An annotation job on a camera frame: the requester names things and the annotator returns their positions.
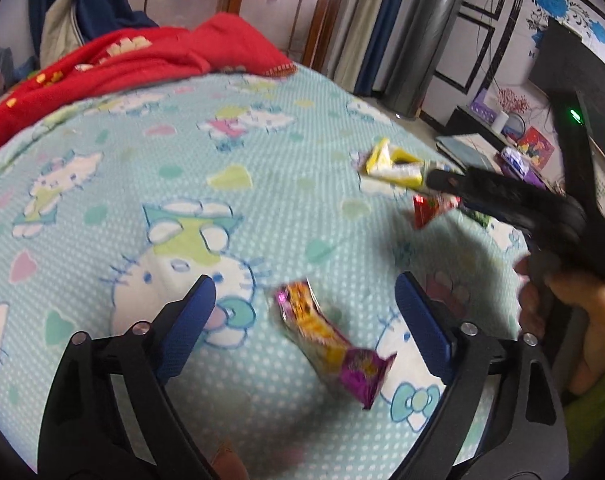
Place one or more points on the blue and beige curtain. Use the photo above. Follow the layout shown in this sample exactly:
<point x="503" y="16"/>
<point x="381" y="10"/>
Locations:
<point x="367" y="20"/>

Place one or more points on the orange and magenta snack packet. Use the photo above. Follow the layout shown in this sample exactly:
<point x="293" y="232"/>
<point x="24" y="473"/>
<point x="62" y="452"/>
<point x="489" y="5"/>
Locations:
<point x="322" y="335"/>

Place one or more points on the tall steel cylinder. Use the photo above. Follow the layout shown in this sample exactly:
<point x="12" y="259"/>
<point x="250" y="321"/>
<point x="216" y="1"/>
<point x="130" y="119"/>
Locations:
<point x="422" y="35"/>

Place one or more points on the cat-print bed sheet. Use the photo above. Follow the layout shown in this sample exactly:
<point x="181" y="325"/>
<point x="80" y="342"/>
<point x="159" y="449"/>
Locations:
<point x="132" y="185"/>

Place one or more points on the person's right hand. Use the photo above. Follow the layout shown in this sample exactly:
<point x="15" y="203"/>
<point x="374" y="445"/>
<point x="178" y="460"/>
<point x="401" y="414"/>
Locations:
<point x="590" y="325"/>

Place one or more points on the red strawberry snack packet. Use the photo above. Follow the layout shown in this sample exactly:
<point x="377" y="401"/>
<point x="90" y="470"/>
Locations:
<point x="427" y="210"/>

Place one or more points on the wooden door frame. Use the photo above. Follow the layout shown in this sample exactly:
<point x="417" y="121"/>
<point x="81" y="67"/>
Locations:
<point x="322" y="10"/>

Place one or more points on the yellow snack packet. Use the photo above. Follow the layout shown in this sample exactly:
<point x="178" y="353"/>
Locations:
<point x="382" y="165"/>

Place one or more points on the grey flat board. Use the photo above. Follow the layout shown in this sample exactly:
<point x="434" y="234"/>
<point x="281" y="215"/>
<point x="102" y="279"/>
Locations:
<point x="462" y="150"/>

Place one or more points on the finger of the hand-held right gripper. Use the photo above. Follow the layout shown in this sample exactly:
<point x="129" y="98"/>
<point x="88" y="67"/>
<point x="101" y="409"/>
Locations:
<point x="477" y="187"/>

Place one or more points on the dark blue and beige clothing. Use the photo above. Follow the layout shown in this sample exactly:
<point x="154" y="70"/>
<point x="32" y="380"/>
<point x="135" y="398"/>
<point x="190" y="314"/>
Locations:
<point x="97" y="5"/>

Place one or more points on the red flowered blanket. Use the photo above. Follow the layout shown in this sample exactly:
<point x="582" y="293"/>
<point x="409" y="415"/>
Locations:
<point x="157" y="55"/>

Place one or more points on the black flat television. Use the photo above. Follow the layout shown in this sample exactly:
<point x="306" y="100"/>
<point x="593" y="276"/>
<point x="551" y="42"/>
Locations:
<point x="557" y="60"/>

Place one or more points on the small purple box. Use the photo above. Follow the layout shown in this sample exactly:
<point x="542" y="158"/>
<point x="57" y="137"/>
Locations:
<point x="482" y="105"/>

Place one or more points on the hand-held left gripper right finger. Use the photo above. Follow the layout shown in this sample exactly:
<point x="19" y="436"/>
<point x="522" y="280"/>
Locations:
<point x="422" y="325"/>

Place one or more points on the person's right forearm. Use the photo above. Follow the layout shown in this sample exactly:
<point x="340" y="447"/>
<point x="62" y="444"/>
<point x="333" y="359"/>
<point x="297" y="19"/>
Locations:
<point x="597" y="420"/>

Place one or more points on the red picture card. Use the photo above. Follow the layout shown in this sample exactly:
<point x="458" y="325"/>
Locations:
<point x="535" y="145"/>

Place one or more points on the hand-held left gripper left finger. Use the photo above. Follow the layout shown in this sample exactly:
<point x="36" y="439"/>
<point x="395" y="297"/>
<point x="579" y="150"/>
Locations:
<point x="192" y="320"/>

